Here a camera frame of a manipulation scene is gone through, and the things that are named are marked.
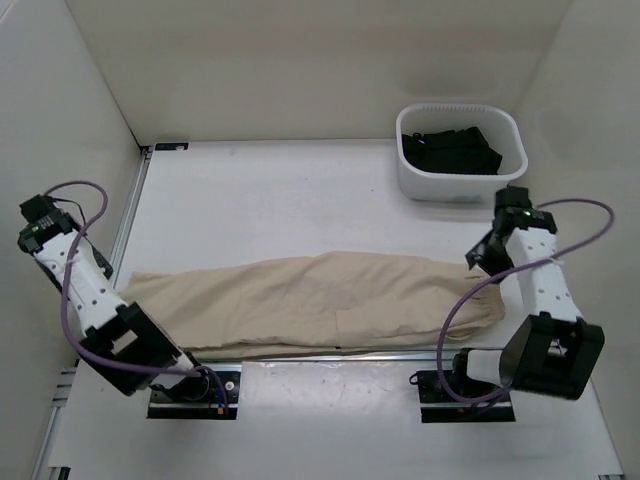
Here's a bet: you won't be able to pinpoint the beige trousers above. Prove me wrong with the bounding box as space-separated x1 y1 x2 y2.
122 252 487 359

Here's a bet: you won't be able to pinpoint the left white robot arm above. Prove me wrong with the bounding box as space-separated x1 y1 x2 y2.
18 207 210 400

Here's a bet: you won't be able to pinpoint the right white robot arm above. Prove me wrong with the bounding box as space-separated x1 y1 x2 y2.
449 207 605 400

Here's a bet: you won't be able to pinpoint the black folded trousers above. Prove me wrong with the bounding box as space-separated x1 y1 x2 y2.
401 127 503 175

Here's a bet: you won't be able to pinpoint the white plastic basket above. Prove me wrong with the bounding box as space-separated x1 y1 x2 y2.
396 103 529 203

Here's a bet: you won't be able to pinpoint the small blue label sticker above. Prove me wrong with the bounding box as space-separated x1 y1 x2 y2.
154 142 189 151

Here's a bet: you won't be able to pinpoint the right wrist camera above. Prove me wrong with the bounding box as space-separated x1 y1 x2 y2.
494 185 532 215

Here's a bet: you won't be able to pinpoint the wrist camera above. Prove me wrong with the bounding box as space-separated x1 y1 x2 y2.
494 185 532 215
19 194 56 224

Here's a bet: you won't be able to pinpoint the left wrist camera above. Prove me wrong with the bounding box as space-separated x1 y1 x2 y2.
19 194 56 224

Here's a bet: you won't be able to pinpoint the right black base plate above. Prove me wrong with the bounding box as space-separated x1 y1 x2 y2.
409 370 516 424

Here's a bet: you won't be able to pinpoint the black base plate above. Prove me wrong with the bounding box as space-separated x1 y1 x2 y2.
147 370 241 421
409 370 516 424

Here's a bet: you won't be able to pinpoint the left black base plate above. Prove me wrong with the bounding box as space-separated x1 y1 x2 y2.
147 370 241 421

